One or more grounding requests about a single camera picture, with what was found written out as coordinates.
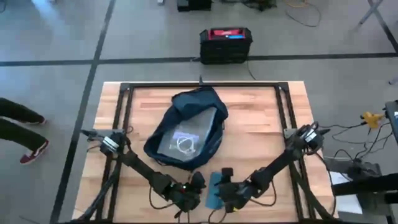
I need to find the slim rectangular smartphone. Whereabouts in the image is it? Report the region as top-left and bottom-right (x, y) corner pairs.
(206, 171), (225, 210)

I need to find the white paper sheet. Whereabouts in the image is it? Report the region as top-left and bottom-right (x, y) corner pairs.
(328, 170), (364, 215)

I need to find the black crate with red lid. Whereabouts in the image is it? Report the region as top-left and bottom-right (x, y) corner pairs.
(199, 27), (254, 65)

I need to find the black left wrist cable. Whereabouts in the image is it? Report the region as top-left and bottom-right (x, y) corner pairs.
(147, 185), (175, 210)

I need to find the yellow floor cable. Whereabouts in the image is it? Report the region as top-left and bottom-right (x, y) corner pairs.
(282, 0), (308, 9)

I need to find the dark monitor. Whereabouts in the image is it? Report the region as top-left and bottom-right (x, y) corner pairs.
(384, 100), (398, 144)

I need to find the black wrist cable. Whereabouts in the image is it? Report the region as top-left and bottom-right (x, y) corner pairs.
(147, 185), (175, 210)
(248, 179), (278, 208)

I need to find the black connector cable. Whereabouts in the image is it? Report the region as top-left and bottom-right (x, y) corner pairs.
(320, 121), (393, 160)

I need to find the dark blue backpack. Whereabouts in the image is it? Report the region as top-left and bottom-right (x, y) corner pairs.
(143, 86), (229, 171)

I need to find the black cable bundle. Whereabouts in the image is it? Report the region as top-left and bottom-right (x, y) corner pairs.
(241, 0), (277, 12)

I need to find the purple blue slim packet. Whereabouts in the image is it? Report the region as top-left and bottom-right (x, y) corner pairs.
(172, 130), (200, 142)

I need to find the black crate cable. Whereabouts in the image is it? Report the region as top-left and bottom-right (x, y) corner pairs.
(246, 60), (258, 81)

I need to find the gray metal stand leg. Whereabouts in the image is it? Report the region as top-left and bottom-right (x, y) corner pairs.
(358, 0), (384, 26)

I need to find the white cable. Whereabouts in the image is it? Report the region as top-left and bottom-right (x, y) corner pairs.
(175, 136), (197, 156)

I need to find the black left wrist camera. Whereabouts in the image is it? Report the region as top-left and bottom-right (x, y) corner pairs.
(190, 170), (207, 191)

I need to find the gray equipment cart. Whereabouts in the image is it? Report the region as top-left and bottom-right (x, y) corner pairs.
(323, 155), (398, 224)

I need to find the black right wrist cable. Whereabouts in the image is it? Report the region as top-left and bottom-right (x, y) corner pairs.
(248, 179), (278, 208)

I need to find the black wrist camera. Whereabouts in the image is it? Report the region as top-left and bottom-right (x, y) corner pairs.
(220, 167), (234, 185)
(190, 170), (207, 191)

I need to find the black metal table frame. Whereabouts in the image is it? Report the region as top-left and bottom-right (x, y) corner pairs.
(67, 81), (341, 224)

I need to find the person's leg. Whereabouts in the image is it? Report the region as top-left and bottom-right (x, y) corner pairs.
(0, 98), (47, 125)
(0, 118), (50, 166)

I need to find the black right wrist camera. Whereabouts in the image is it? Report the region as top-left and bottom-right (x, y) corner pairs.
(220, 167), (234, 185)

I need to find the black looped floor cable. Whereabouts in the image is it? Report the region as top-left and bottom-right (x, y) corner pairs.
(284, 1), (322, 28)

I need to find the silver bubble mailer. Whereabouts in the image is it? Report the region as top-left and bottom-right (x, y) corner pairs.
(156, 106), (218, 163)

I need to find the black floor box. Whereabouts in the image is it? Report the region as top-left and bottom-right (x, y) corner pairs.
(176, 0), (213, 12)

